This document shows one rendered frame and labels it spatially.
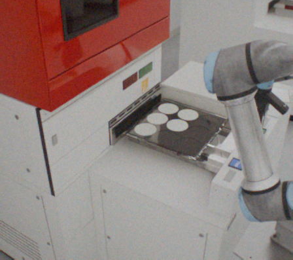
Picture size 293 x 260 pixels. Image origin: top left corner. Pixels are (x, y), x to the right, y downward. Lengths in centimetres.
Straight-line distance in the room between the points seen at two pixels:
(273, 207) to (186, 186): 51
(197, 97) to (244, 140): 86
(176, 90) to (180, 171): 50
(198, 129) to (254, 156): 69
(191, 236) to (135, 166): 38
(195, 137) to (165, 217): 39
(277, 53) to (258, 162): 31
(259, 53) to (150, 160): 86
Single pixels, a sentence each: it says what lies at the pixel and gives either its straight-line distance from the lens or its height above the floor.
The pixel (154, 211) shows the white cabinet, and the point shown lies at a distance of 157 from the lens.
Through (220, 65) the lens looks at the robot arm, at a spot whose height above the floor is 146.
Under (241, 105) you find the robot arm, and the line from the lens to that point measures 106.
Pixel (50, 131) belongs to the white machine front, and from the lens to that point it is 140.
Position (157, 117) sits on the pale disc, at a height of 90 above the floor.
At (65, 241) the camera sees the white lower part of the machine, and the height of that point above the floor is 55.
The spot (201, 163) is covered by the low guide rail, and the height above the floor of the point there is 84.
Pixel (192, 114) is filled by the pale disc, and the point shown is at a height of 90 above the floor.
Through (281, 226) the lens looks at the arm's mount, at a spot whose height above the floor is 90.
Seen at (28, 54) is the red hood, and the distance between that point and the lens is 125.
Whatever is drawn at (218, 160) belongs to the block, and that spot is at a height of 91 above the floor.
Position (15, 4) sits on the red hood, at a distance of 122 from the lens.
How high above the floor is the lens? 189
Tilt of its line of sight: 32 degrees down
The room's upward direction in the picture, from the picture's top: straight up
